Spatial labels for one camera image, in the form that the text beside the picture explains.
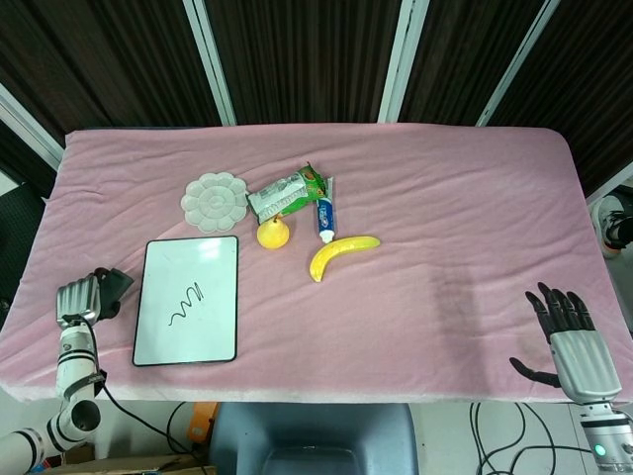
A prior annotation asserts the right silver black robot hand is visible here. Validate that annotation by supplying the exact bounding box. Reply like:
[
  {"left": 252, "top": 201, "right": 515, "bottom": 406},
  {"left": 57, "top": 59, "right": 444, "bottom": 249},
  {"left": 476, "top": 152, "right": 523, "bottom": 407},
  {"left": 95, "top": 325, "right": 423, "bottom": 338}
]
[{"left": 508, "top": 281, "right": 622, "bottom": 405}]

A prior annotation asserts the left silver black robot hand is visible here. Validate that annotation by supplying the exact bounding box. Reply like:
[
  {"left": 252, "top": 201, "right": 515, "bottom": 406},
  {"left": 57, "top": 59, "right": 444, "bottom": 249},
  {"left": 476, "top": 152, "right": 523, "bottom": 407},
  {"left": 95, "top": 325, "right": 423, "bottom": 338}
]
[{"left": 55, "top": 267, "right": 124, "bottom": 329}]

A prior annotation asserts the black framed whiteboard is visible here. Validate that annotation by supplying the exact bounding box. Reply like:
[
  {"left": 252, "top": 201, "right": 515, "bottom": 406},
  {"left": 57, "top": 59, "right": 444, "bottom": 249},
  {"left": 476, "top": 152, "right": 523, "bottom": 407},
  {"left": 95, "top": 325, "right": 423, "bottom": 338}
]
[{"left": 131, "top": 235, "right": 240, "bottom": 368}]

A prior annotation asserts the yellow pear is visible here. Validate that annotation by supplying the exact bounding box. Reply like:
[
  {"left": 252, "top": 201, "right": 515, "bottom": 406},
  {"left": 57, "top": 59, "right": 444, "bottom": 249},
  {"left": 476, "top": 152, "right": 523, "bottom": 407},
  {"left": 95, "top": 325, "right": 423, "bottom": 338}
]
[{"left": 255, "top": 214, "right": 294, "bottom": 250}]

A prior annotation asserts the white partition frame post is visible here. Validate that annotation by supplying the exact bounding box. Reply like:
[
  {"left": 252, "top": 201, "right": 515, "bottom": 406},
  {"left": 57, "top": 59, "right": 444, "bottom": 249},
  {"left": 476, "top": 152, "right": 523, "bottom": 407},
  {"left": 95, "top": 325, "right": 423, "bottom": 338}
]
[
  {"left": 585, "top": 159, "right": 633, "bottom": 205},
  {"left": 473, "top": 0, "right": 566, "bottom": 128},
  {"left": 377, "top": 0, "right": 430, "bottom": 125},
  {"left": 0, "top": 82, "right": 66, "bottom": 170},
  {"left": 181, "top": 0, "right": 238, "bottom": 126}
]

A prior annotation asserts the orange plastic object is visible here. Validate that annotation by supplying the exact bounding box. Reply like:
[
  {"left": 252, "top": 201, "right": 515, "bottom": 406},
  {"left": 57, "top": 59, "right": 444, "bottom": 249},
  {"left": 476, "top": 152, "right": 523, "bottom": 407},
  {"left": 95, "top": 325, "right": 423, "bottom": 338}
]
[{"left": 186, "top": 401, "right": 220, "bottom": 442}]

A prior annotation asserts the yellow banana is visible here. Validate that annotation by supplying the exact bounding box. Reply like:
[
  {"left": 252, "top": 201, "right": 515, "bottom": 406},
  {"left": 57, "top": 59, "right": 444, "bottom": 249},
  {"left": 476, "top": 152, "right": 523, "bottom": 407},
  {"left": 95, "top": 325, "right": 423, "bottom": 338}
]
[{"left": 309, "top": 235, "right": 383, "bottom": 284}]

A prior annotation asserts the blue white toothpaste tube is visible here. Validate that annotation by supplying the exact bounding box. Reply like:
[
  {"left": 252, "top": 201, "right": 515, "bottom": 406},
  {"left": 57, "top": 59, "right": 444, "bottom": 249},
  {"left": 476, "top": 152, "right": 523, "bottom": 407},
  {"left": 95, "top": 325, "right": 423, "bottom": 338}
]
[{"left": 315, "top": 177, "right": 338, "bottom": 244}]

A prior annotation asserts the black board eraser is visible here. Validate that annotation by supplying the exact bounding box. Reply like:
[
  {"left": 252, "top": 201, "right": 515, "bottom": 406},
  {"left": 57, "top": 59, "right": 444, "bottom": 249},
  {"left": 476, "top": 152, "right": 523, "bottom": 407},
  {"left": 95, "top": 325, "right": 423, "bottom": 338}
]
[{"left": 104, "top": 267, "right": 136, "bottom": 307}]

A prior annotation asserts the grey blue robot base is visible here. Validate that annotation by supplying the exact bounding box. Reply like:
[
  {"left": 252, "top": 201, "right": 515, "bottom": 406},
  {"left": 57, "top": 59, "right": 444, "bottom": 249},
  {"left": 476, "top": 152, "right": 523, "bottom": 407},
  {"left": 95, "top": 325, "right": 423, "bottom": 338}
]
[{"left": 207, "top": 401, "right": 422, "bottom": 475}]

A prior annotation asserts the white black sneaker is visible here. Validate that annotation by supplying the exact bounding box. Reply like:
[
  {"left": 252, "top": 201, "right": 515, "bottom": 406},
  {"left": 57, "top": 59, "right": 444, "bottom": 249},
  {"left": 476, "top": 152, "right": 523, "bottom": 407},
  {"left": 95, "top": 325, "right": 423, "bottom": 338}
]
[{"left": 589, "top": 191, "right": 633, "bottom": 259}]

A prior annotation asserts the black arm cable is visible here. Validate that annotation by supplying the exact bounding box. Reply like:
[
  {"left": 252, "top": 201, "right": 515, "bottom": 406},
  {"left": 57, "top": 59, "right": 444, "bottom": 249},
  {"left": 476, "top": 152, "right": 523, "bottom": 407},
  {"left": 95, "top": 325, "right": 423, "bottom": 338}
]
[{"left": 77, "top": 316, "right": 212, "bottom": 469}]

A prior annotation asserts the black floor cable bundle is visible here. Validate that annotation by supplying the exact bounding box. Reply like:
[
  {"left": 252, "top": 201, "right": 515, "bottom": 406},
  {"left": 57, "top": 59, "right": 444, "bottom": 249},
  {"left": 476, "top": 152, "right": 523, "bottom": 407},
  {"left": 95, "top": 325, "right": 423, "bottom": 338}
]
[{"left": 468, "top": 402, "right": 597, "bottom": 475}]

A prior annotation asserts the pink table cloth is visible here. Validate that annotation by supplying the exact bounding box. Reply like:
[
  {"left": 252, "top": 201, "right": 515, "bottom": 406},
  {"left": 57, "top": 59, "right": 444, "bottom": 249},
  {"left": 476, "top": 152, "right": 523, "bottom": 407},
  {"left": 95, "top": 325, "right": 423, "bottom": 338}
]
[{"left": 0, "top": 125, "right": 633, "bottom": 405}]

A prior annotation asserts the green snack bag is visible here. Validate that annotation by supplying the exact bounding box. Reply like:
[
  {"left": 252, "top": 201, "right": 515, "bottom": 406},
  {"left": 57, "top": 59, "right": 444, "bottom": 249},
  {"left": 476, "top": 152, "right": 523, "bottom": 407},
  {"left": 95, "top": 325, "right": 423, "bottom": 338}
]
[{"left": 245, "top": 163, "right": 330, "bottom": 222}]

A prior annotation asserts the white flower paint palette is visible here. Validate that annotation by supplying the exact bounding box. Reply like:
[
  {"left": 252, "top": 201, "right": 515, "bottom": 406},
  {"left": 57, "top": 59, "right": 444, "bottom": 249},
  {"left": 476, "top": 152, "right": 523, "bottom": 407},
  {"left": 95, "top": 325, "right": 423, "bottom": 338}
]
[{"left": 179, "top": 170, "right": 249, "bottom": 235}]

